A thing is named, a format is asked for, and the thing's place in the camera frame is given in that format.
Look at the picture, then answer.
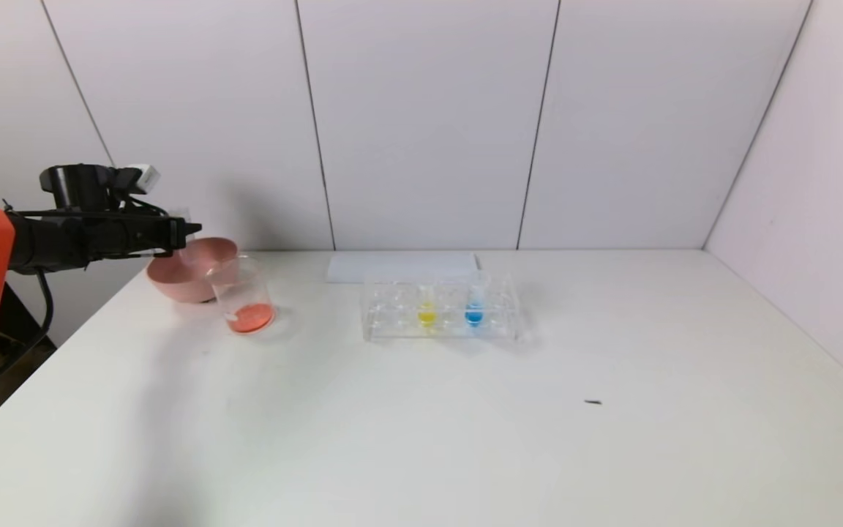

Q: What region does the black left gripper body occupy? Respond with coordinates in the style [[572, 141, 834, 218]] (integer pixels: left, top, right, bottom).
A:
[[116, 216, 187, 258]]

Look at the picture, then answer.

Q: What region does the test tube with red pigment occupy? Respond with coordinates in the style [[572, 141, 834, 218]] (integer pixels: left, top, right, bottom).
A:
[[168, 207, 200, 272]]

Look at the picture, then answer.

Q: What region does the test tube with yellow pigment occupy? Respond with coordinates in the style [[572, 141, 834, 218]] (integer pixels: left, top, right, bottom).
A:
[[416, 269, 438, 329]]

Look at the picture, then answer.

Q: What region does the clear glass beaker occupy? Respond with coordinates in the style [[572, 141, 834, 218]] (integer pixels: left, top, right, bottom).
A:
[[207, 256, 277, 335]]

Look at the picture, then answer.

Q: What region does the clear acrylic test tube rack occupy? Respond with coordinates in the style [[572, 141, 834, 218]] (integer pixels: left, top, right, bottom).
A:
[[360, 269, 522, 343]]

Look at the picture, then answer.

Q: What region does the test tube with blue pigment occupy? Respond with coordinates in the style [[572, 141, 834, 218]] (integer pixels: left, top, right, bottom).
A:
[[464, 269, 488, 328]]

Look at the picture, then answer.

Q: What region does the pink plastic bowl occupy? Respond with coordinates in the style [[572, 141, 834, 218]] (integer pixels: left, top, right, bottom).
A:
[[146, 237, 239, 304]]

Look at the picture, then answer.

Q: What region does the white paper sheet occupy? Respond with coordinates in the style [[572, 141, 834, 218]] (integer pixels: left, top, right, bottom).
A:
[[326, 253, 479, 285]]

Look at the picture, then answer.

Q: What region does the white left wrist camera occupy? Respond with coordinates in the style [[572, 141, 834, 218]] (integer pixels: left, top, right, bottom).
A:
[[123, 164, 162, 193]]

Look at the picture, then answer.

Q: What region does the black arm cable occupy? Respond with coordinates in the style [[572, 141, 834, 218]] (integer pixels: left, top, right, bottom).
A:
[[0, 271, 54, 390]]

